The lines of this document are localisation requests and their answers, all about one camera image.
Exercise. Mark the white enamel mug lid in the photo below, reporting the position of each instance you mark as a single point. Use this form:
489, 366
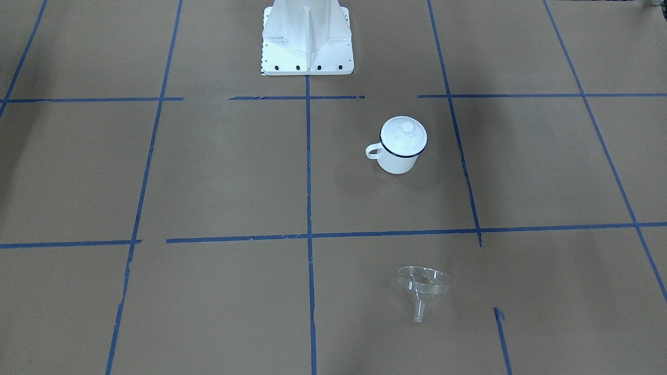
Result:
403, 136

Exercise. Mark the clear glass funnel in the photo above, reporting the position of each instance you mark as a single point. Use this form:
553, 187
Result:
422, 283

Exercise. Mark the white enamel mug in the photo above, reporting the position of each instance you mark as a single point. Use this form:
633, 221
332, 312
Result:
387, 161

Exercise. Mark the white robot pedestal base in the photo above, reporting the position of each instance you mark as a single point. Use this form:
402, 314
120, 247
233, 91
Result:
306, 37

